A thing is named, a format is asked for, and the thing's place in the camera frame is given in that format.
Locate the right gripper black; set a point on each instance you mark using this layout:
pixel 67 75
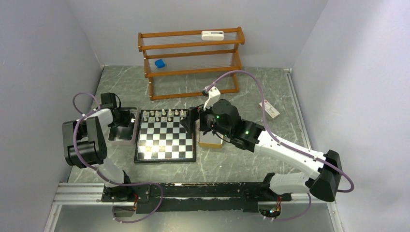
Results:
pixel 194 113

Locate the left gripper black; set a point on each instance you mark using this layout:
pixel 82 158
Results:
pixel 128 117

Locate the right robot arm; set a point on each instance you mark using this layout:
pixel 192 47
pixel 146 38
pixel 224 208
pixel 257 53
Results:
pixel 320 173

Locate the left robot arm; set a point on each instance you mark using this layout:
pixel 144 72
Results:
pixel 85 141

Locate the black white chess board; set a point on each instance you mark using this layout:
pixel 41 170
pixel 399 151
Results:
pixel 164 141

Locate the pink metal tin tray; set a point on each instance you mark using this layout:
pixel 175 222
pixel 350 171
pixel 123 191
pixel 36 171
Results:
pixel 126 135

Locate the gold metal tin tray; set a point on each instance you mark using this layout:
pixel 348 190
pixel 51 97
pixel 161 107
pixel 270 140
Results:
pixel 210 140

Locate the small red white card box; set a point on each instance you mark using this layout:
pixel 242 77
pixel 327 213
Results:
pixel 269 109

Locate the blue block on shelf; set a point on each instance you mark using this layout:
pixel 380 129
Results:
pixel 160 63

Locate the wooden two-tier shelf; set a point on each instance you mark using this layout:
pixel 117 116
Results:
pixel 185 53

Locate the white box on shelf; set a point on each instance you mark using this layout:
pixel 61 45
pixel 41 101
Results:
pixel 212 35

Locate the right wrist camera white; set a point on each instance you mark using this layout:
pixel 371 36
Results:
pixel 213 95

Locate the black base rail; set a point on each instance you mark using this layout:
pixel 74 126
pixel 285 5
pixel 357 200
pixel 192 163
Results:
pixel 184 197

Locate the aluminium frame rail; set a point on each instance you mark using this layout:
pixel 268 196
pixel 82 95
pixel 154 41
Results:
pixel 86 194

